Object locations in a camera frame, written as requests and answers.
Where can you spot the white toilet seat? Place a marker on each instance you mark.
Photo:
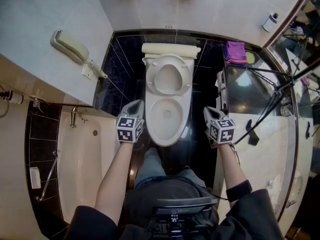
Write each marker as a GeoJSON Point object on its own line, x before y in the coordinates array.
{"type": "Point", "coordinates": [150, 74]}

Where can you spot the black waist-worn device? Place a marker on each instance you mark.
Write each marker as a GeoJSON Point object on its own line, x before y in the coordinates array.
{"type": "Point", "coordinates": [175, 196]}

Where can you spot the clear drinking glass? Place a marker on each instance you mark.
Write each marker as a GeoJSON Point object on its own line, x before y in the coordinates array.
{"type": "Point", "coordinates": [286, 99]}
{"type": "Point", "coordinates": [286, 110]}

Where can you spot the chrome toilet paper holder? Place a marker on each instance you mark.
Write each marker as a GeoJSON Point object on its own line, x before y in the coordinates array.
{"type": "Point", "coordinates": [221, 84]}

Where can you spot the black stand on counter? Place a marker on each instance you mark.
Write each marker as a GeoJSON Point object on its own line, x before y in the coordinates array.
{"type": "Point", "coordinates": [253, 139]}

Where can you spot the person's legs in blue jeans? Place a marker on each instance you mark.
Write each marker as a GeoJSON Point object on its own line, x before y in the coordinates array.
{"type": "Point", "coordinates": [150, 164]}

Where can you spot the white bathtub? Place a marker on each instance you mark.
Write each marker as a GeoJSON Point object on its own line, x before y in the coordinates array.
{"type": "Point", "coordinates": [80, 159]}

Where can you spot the chrome shower mixer valve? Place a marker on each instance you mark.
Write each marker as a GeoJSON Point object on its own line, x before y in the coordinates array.
{"type": "Point", "coordinates": [36, 102]}

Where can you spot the white bottle in wall holder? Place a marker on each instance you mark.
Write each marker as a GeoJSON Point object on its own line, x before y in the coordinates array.
{"type": "Point", "coordinates": [268, 22]}

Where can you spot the beige wall telephone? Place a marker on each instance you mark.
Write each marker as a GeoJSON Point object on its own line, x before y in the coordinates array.
{"type": "Point", "coordinates": [70, 46]}

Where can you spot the purple cloth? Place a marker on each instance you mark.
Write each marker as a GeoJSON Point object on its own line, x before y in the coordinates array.
{"type": "Point", "coordinates": [236, 50]}

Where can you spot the person's right forearm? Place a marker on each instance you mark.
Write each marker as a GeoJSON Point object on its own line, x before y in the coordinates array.
{"type": "Point", "coordinates": [230, 166]}

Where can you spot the green dish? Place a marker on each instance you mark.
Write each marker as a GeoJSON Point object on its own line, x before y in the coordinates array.
{"type": "Point", "coordinates": [250, 57]}

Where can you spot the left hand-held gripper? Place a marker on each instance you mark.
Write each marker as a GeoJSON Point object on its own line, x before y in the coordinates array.
{"type": "Point", "coordinates": [128, 129]}

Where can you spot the white toilet lid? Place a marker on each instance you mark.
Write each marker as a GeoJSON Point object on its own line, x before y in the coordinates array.
{"type": "Point", "coordinates": [168, 76]}

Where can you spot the wood-framed mirror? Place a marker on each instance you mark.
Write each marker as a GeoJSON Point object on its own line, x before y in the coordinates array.
{"type": "Point", "coordinates": [300, 34]}

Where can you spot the marble vanity counter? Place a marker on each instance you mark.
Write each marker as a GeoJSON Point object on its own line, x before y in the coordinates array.
{"type": "Point", "coordinates": [262, 159]}

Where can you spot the person's left forearm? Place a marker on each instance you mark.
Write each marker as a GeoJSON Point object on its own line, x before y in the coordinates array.
{"type": "Point", "coordinates": [112, 179]}

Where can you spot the chrome grab bar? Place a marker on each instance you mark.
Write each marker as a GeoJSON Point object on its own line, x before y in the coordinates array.
{"type": "Point", "coordinates": [48, 176]}

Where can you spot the white phone wall plate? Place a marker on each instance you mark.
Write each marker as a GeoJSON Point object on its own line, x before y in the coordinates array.
{"type": "Point", "coordinates": [87, 72]}

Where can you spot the black tripod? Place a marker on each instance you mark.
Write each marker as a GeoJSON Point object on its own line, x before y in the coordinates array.
{"type": "Point", "coordinates": [292, 82]}

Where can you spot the rolled cream bath mat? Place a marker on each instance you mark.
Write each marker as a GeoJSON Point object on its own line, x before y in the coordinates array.
{"type": "Point", "coordinates": [170, 49]}

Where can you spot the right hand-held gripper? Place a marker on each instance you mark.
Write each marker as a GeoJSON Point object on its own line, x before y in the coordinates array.
{"type": "Point", "coordinates": [221, 132]}

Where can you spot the crumpled white tissue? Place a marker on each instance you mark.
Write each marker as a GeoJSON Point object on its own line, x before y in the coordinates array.
{"type": "Point", "coordinates": [273, 184]}

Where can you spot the black wristband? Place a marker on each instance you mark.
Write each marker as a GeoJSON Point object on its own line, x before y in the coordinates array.
{"type": "Point", "coordinates": [238, 190]}

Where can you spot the blue cloth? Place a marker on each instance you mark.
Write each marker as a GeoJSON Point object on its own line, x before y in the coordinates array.
{"type": "Point", "coordinates": [241, 63]}

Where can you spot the chrome bathtub tap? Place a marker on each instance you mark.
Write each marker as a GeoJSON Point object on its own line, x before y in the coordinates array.
{"type": "Point", "coordinates": [73, 116]}

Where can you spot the white folded card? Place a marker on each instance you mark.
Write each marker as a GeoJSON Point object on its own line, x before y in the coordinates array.
{"type": "Point", "coordinates": [260, 65]}

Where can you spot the white handheld shower head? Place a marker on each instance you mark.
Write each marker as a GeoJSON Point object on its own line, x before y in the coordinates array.
{"type": "Point", "coordinates": [16, 97]}

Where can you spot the white toilet bowl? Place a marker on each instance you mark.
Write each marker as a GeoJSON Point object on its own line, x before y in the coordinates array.
{"type": "Point", "coordinates": [166, 139]}

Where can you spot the white soap dish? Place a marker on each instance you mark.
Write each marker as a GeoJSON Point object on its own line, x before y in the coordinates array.
{"type": "Point", "coordinates": [35, 177]}

